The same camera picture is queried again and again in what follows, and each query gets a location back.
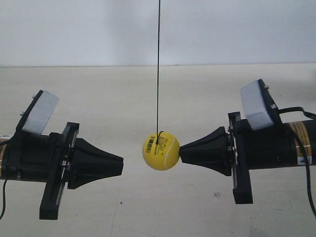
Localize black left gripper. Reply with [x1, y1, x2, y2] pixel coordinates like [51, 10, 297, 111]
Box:
[7, 122, 123, 220]

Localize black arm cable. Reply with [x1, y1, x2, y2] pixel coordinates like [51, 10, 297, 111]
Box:
[0, 179, 8, 220]
[277, 106, 316, 219]

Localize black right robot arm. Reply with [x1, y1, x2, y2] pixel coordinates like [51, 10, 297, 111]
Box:
[180, 112, 316, 204]

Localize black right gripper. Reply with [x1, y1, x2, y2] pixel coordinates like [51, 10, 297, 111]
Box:
[180, 112, 290, 204]

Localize thin black hanging string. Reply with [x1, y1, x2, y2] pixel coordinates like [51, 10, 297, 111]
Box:
[155, 0, 164, 145]

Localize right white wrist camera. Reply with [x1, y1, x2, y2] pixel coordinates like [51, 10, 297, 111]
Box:
[240, 79, 282, 131]

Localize yellow tennis ball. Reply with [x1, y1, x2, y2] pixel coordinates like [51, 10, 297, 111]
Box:
[142, 131, 180, 171]

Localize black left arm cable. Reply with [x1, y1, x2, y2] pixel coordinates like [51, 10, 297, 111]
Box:
[0, 179, 8, 220]

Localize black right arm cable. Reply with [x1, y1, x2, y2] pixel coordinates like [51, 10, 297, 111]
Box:
[277, 106, 316, 219]

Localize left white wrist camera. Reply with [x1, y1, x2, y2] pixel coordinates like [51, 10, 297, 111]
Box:
[16, 90, 59, 135]

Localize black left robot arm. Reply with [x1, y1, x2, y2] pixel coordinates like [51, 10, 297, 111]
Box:
[0, 122, 123, 220]

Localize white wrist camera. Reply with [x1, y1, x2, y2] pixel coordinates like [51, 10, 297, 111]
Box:
[240, 79, 282, 131]
[16, 90, 59, 135]

